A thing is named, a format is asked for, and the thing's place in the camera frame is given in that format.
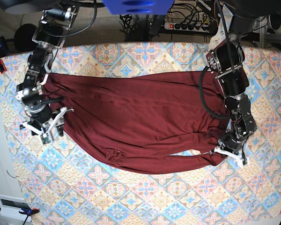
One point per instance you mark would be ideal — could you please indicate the patterned tablecloth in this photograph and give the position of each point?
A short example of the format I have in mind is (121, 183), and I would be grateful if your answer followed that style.
(69, 187)

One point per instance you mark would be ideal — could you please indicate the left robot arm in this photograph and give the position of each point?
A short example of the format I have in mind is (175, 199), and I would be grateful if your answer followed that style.
(225, 57)

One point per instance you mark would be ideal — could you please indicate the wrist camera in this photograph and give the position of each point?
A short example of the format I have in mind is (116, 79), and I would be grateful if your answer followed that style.
(242, 161)
(45, 138)

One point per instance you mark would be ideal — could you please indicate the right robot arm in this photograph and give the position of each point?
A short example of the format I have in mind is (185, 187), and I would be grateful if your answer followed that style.
(54, 26)

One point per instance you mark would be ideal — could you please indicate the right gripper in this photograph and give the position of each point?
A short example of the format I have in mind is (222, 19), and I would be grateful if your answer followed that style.
(42, 117)

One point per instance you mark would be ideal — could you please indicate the white power strip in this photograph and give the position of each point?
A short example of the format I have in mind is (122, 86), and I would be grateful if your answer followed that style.
(185, 27)

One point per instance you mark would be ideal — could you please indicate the dark red t-shirt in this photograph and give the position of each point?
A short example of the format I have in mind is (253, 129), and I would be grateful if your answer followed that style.
(151, 124)

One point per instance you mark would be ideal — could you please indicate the black round stool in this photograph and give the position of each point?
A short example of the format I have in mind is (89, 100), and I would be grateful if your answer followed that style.
(23, 38)

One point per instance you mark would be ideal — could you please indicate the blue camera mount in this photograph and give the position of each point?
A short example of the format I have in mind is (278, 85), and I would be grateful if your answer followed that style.
(134, 7)

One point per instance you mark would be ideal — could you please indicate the black round object top right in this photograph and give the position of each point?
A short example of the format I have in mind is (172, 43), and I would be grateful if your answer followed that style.
(275, 21)

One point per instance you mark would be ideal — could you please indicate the white wall socket box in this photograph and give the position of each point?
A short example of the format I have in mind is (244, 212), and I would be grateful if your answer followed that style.
(10, 207)

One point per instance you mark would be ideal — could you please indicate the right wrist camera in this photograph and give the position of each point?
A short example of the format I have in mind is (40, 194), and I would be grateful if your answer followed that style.
(45, 138)

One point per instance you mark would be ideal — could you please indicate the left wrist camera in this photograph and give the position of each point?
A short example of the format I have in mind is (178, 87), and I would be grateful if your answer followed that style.
(242, 161)

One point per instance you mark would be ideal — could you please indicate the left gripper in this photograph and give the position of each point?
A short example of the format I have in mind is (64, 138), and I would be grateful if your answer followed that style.
(231, 143)

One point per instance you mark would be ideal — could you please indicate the blue orange clamp lower left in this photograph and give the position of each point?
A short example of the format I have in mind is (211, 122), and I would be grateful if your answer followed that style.
(25, 212)

